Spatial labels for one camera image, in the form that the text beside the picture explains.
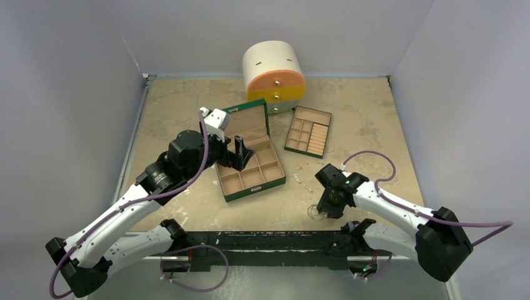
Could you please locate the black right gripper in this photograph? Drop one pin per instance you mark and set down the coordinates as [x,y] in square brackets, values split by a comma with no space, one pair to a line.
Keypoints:
[329,202]

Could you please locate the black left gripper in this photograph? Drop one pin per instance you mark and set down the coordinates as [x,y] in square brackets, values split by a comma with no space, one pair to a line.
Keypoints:
[228,159]

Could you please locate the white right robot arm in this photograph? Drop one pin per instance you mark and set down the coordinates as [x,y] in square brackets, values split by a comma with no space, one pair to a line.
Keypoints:
[432,238]

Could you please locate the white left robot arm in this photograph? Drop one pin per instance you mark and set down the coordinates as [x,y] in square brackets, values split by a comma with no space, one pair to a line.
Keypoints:
[86,259]

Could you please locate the round pastel drawer cabinet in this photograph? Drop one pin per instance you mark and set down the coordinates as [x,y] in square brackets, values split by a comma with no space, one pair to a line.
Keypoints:
[271,72]

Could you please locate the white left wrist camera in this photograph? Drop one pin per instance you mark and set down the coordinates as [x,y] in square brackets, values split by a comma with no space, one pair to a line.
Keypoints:
[216,122]

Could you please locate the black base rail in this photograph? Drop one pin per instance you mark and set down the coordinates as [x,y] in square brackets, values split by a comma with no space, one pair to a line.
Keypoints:
[336,250]

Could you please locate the aluminium frame rail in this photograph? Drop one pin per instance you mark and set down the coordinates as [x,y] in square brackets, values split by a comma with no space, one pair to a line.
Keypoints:
[129,155]

